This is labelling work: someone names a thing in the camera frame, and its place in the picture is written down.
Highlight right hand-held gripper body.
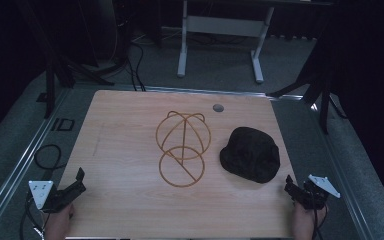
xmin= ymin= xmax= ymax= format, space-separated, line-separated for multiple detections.
xmin=294 ymin=173 xmax=342 ymax=211

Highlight white metal desk frame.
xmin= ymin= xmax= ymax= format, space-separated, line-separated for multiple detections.
xmin=176 ymin=0 xmax=276 ymax=85

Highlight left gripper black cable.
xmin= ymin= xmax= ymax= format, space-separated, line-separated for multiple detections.
xmin=19 ymin=194 xmax=47 ymax=240

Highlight gold wire hat stand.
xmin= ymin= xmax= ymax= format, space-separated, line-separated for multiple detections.
xmin=155 ymin=110 xmax=212 ymax=188

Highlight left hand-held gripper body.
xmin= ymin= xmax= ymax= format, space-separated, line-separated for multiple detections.
xmin=27 ymin=180 xmax=72 ymax=214

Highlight black tripod stand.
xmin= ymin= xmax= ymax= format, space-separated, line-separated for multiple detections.
xmin=265 ymin=31 xmax=348 ymax=136
xmin=13 ymin=0 xmax=116 ymax=120

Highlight black looped floor cable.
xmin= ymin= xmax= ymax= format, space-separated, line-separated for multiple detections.
xmin=33 ymin=143 xmax=68 ymax=172

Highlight aluminium floor rail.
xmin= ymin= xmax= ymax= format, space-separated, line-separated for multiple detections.
xmin=309 ymin=101 xmax=376 ymax=240
xmin=73 ymin=83 xmax=305 ymax=101
xmin=0 ymin=87 xmax=72 ymax=236

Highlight black bucket hat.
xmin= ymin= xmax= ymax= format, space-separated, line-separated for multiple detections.
xmin=219 ymin=126 xmax=281 ymax=185

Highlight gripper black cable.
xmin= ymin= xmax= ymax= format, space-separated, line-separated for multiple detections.
xmin=311 ymin=203 xmax=329 ymax=240
xmin=19 ymin=194 xmax=47 ymax=240

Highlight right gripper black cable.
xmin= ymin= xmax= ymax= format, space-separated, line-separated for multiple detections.
xmin=311 ymin=203 xmax=329 ymax=240

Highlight black floor cables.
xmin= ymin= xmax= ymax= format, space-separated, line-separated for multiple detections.
xmin=125 ymin=39 xmax=148 ymax=92

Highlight person's left hand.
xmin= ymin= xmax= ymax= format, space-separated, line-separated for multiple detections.
xmin=44 ymin=203 xmax=76 ymax=240

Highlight black rectangular floor frame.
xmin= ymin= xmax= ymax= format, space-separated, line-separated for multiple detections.
xmin=50 ymin=117 xmax=76 ymax=132

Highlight person's right hand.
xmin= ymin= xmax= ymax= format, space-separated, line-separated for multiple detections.
xmin=290 ymin=200 xmax=328 ymax=240

